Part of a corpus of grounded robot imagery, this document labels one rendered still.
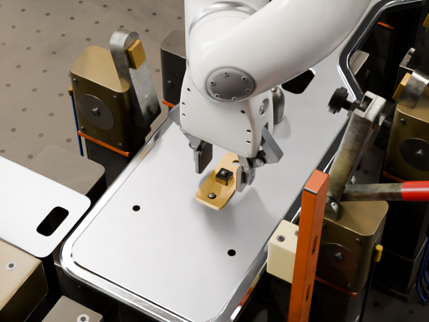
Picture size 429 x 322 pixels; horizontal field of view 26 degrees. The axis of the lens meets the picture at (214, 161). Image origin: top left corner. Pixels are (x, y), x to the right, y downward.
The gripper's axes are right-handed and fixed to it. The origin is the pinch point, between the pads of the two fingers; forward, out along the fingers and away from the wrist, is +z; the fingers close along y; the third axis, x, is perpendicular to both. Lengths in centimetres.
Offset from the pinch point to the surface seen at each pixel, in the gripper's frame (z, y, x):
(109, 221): 3.0, 8.7, 12.0
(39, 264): -2.8, 9.1, 23.9
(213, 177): 2.7, 1.2, 0.4
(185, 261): 3.0, -2.0, 12.5
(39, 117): 33, 47, -18
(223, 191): 2.7, -0.9, 1.7
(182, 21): 33, 38, -52
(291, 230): -3.5, -12.3, 7.1
